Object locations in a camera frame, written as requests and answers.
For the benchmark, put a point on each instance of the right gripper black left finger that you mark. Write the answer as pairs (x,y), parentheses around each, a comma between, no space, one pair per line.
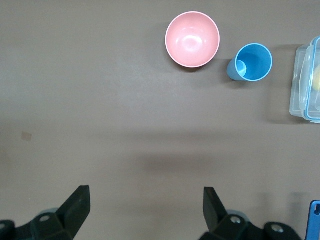
(65,225)

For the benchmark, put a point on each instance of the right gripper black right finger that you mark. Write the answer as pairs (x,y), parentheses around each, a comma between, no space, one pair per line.
(225,230)

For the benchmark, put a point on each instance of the pink bowl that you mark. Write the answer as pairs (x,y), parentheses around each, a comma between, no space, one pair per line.
(192,40)

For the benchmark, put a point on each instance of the clear plastic food container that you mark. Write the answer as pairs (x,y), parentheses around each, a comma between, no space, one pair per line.
(301,87)

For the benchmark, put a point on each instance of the blue plastic cup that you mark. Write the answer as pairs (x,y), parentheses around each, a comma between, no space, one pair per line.
(253,62)

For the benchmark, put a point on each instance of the yellow food piece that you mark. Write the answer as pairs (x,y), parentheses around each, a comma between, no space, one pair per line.
(317,78)

